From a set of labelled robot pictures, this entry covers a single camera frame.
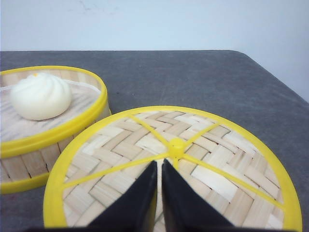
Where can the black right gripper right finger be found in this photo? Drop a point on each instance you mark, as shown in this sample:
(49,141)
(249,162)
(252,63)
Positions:
(184,208)

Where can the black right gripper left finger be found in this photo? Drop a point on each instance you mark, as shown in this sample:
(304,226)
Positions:
(136,208)

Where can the bamboo steamer basket single bun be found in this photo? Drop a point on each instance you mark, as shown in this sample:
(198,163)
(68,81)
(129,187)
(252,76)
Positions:
(26,163)

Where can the white steamer liner cloth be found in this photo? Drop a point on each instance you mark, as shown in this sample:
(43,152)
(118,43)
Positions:
(13,126)

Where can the white steamed bun single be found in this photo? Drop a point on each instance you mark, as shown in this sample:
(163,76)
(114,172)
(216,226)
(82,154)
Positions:
(41,96)

